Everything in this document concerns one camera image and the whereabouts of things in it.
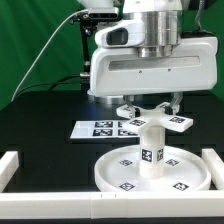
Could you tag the white U-shaped obstacle fence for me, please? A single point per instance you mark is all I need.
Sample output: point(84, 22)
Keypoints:
point(97, 205)

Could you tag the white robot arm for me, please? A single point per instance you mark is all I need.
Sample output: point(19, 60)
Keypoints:
point(144, 52)

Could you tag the white cross-shaped table base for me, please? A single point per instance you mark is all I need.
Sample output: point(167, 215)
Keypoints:
point(140, 120)

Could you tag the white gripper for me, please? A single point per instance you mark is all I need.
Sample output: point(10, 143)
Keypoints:
point(191, 66)

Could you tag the white round table top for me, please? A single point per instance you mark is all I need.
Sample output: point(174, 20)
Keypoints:
point(118, 170)

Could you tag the white marker tag plate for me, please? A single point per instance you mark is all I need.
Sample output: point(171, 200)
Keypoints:
point(100, 129)

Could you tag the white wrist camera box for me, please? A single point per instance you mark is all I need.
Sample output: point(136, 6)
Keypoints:
point(126, 33)

